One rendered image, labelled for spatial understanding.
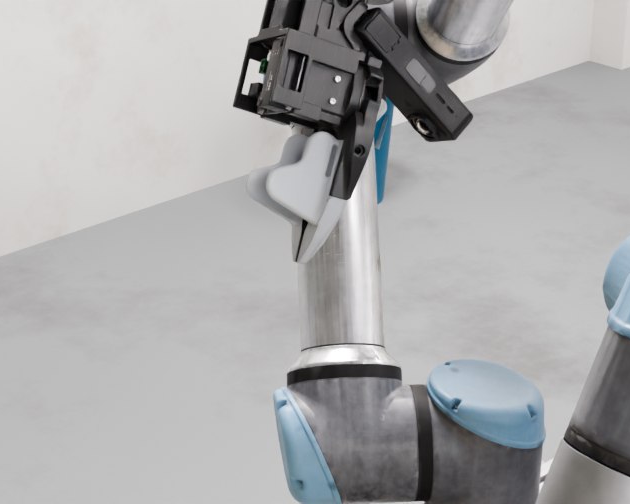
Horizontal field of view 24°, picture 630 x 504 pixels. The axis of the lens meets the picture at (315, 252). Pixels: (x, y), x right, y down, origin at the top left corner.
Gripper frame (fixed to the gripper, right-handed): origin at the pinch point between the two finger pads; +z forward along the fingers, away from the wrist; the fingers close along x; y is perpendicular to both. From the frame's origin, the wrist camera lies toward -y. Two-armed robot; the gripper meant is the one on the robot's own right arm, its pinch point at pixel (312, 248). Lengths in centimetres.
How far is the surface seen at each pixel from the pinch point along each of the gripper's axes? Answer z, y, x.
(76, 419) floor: 34, -73, -271
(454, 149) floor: -86, -227, -381
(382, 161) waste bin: -67, -180, -344
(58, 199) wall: -28, -81, -370
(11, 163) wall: -34, -61, -360
